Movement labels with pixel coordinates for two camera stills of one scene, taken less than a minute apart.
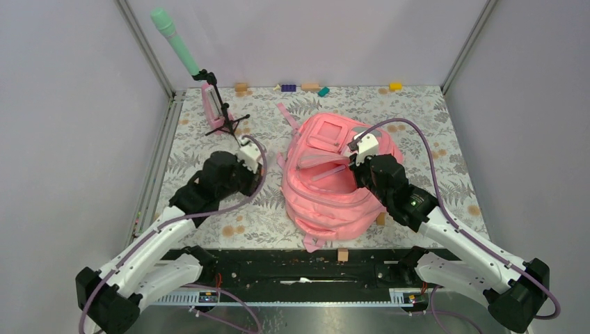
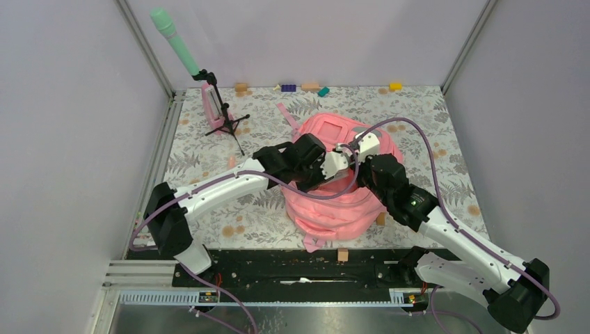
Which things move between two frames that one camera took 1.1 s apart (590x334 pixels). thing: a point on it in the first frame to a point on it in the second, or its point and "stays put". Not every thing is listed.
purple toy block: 289,88 stays put
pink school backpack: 335,207 stays put
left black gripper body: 244,180 to 310,176
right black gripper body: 363,176 stays put
